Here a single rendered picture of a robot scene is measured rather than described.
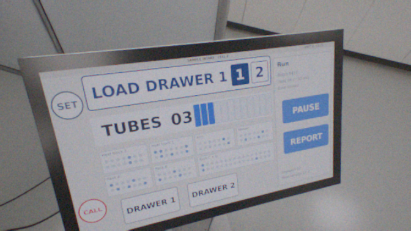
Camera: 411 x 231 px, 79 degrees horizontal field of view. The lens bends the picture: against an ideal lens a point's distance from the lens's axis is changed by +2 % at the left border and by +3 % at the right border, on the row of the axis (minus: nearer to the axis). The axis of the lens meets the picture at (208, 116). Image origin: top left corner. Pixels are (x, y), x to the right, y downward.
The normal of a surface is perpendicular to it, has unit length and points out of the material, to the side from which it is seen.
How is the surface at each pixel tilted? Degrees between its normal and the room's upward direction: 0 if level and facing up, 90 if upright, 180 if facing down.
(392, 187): 0
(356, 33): 90
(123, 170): 50
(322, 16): 90
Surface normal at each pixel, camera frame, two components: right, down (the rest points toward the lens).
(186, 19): -0.29, 0.73
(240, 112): 0.26, 0.19
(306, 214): 0.09, -0.62
